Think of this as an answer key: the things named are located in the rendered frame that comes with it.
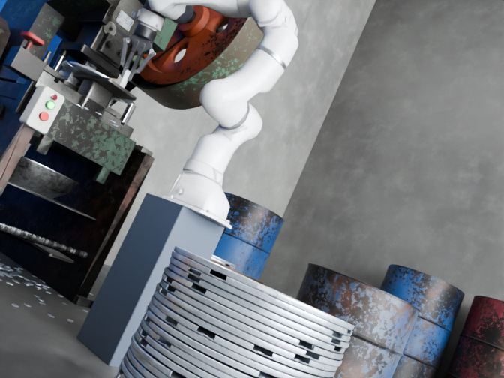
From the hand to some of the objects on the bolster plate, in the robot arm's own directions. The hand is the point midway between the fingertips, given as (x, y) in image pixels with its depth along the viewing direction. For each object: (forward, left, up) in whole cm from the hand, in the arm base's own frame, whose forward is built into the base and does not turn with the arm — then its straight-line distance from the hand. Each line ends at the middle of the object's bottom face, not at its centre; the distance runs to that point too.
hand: (125, 79), depth 182 cm
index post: (+15, -16, -12) cm, 24 cm away
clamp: (+25, +20, -12) cm, 34 cm away
